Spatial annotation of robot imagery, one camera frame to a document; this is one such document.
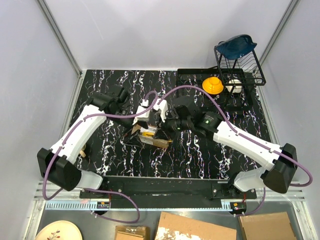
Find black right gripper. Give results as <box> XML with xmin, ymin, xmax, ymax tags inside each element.
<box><xmin>153</xmin><ymin>110</ymin><xmax>193</xmax><ymax>141</ymax></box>

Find brown cardboard express box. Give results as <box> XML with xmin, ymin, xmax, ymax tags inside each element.
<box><xmin>131</xmin><ymin>124</ymin><xmax>172</xmax><ymax>149</ymax></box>

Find yellow utility knife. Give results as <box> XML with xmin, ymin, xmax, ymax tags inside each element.
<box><xmin>140</xmin><ymin>131</ymin><xmax>155</xmax><ymax>138</ymax></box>

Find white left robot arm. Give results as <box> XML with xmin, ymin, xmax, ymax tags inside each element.
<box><xmin>37</xmin><ymin>85</ymin><xmax>154</xmax><ymax>198</ymax></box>

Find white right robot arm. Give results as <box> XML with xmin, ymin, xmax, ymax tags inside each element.
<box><xmin>159</xmin><ymin>96</ymin><xmax>298</xmax><ymax>199</ymax></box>

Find small cardboard box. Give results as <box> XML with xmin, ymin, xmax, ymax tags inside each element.
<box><xmin>114</xmin><ymin>225</ymin><xmax>150</xmax><ymax>240</ymax></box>

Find cardboard box at corner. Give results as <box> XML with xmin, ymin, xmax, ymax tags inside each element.
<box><xmin>238</xmin><ymin>212</ymin><xmax>297</xmax><ymax>240</ymax></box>

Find yellow plastic cup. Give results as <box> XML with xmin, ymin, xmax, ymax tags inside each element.
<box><xmin>202</xmin><ymin>76</ymin><xmax>224</xmax><ymax>95</ymax></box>

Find white small cup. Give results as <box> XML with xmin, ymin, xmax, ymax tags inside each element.
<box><xmin>226</xmin><ymin>78</ymin><xmax>243</xmax><ymax>94</ymax></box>

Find black drain tray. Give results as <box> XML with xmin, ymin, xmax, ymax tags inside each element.
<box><xmin>177</xmin><ymin>68</ymin><xmax>257</xmax><ymax>113</ymax></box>

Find beige ceramic mug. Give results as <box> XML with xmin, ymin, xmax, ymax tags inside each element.
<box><xmin>79</xmin><ymin>144</ymin><xmax>87</xmax><ymax>158</ymax></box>

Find blue bowl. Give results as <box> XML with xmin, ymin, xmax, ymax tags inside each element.
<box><xmin>220</xmin><ymin>34</ymin><xmax>258</xmax><ymax>60</ymax></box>

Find flat cardboard sheet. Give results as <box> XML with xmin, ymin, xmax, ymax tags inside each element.
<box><xmin>154</xmin><ymin>212</ymin><xmax>237</xmax><ymax>240</ymax></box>

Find patterned ceramic plate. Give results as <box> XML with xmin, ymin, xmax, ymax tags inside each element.
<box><xmin>34</xmin><ymin>220</ymin><xmax>83</xmax><ymax>240</ymax></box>

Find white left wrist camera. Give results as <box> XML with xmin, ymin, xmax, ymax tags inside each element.
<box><xmin>133</xmin><ymin>99</ymin><xmax>157</xmax><ymax>128</ymax></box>

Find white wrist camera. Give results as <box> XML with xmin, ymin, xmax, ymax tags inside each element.
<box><xmin>153</xmin><ymin>98</ymin><xmax>168</xmax><ymax>123</ymax></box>
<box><xmin>133</xmin><ymin>99</ymin><xmax>157</xmax><ymax>128</ymax></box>

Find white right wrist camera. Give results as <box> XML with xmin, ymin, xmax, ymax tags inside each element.
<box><xmin>153</xmin><ymin>98</ymin><xmax>168</xmax><ymax>123</ymax></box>

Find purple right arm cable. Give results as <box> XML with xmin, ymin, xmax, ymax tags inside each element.
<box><xmin>155</xmin><ymin>85</ymin><xmax>314</xmax><ymax>188</ymax></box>

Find black wire dish rack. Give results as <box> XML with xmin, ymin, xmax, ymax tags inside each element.
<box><xmin>214</xmin><ymin>46</ymin><xmax>266</xmax><ymax>89</ymax></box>

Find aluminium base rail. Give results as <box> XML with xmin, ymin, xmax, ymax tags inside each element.
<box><xmin>30</xmin><ymin>180</ymin><xmax>251</xmax><ymax>211</ymax></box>

